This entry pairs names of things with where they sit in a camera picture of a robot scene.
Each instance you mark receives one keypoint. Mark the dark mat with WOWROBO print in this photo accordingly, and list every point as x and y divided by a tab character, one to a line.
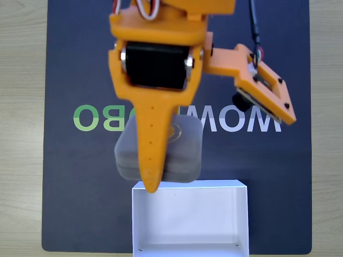
80	166

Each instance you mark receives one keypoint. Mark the orange camera mount with camera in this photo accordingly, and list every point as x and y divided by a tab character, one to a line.
227	59

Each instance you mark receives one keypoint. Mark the white cardboard box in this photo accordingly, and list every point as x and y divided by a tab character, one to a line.
187	219

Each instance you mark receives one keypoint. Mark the grey square case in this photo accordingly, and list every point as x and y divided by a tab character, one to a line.
185	150

